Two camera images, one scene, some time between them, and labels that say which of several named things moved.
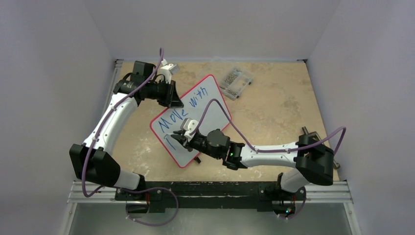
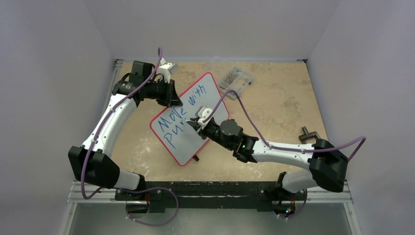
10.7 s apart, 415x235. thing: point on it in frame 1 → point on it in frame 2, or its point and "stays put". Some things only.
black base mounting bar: [158, 196] stays put
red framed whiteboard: [195, 103] stays put
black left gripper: [171, 99] stays put
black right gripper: [187, 141] → [201, 126]
